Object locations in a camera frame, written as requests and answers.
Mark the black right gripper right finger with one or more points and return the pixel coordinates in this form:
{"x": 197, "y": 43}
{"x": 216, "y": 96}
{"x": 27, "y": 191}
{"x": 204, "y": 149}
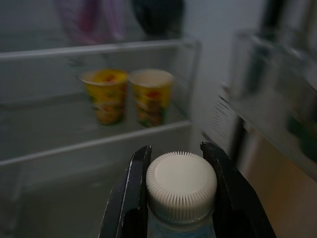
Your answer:
{"x": 235, "y": 198}

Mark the yellow cup noodle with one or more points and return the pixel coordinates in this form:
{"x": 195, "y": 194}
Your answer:
{"x": 151, "y": 104}
{"x": 109, "y": 99}

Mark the printed fridge door sticker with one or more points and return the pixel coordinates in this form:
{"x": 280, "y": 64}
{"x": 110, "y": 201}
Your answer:
{"x": 224, "y": 116}

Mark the large grey fridge door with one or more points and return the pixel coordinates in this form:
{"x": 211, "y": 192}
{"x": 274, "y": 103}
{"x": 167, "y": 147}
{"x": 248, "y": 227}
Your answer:
{"x": 272, "y": 104}

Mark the dark round bowl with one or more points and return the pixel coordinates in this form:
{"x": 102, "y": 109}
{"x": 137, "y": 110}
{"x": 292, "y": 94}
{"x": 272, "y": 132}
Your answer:
{"x": 158, "y": 15}

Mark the grey two-door fridge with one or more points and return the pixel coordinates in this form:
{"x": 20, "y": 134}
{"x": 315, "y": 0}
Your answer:
{"x": 218, "y": 62}

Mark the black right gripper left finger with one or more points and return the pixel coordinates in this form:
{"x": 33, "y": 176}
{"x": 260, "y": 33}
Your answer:
{"x": 128, "y": 193}

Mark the white-capped clear water bottle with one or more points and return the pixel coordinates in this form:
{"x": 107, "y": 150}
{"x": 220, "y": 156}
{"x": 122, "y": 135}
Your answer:
{"x": 180, "y": 181}

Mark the glass fridge shelf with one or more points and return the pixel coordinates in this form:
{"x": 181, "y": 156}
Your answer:
{"x": 99, "y": 50}
{"x": 99, "y": 142}

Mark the pink striped plastic bag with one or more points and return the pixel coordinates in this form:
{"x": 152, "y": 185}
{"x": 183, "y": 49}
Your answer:
{"x": 91, "y": 19}

